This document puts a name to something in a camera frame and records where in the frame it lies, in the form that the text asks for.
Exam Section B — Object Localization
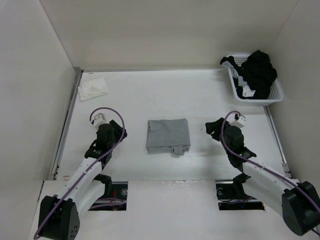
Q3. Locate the grey tank top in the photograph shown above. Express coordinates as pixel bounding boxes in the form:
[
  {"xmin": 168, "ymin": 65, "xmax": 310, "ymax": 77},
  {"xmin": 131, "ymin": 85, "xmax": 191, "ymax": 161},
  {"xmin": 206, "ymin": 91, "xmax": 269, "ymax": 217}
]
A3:
[{"xmin": 146, "ymin": 118, "xmax": 191, "ymax": 156}]

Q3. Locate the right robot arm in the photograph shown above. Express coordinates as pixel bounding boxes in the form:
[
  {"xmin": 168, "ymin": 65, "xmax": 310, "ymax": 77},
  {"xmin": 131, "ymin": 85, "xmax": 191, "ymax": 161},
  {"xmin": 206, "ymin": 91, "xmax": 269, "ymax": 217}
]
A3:
[{"xmin": 205, "ymin": 118, "xmax": 320, "ymax": 236}]

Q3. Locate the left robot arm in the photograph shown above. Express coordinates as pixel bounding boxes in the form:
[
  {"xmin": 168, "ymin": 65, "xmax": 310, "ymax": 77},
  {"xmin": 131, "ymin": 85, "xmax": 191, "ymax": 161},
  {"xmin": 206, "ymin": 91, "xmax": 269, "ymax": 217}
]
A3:
[{"xmin": 33, "ymin": 119, "xmax": 127, "ymax": 240}]

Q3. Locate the white folded tank top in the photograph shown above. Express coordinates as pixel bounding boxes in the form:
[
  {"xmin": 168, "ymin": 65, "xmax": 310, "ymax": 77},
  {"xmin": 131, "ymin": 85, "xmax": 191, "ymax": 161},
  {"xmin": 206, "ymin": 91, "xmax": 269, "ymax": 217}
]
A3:
[{"xmin": 78, "ymin": 77, "xmax": 109, "ymax": 102}]

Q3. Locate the white cloth in basket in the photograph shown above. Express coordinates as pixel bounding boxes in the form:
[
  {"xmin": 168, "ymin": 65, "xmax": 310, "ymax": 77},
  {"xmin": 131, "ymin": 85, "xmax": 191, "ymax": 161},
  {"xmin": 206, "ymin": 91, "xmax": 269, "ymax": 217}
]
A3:
[{"xmin": 221, "ymin": 61, "xmax": 256, "ymax": 99}]

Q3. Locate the white plastic basket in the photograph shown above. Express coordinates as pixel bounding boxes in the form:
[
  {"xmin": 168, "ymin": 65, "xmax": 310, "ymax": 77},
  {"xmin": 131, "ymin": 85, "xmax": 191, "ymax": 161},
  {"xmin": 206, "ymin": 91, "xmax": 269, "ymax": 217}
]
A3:
[{"xmin": 224, "ymin": 54, "xmax": 284, "ymax": 107}]

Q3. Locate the black clothes pile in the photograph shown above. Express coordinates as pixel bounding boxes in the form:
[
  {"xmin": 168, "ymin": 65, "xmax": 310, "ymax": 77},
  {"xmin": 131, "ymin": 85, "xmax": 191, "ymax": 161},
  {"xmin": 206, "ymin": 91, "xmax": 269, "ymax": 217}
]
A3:
[{"xmin": 220, "ymin": 50, "xmax": 278, "ymax": 100}]

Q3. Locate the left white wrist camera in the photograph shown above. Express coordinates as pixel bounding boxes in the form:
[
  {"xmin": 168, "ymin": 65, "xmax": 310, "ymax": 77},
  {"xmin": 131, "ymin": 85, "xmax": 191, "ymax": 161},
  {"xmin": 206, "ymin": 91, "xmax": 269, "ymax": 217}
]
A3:
[{"xmin": 91, "ymin": 112, "xmax": 108, "ymax": 130}]

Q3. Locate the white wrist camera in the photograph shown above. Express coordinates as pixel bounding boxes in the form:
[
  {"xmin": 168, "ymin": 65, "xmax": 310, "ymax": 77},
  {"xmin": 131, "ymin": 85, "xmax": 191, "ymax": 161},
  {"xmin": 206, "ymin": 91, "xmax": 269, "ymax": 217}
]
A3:
[
  {"xmin": 91, "ymin": 112, "xmax": 108, "ymax": 130},
  {"xmin": 230, "ymin": 113, "xmax": 246, "ymax": 128}
]

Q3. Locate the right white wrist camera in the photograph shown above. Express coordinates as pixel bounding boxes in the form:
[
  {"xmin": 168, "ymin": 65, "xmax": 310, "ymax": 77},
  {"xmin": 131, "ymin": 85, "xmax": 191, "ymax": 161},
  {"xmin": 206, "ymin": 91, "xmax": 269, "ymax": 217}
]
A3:
[{"xmin": 230, "ymin": 113, "xmax": 246, "ymax": 128}]

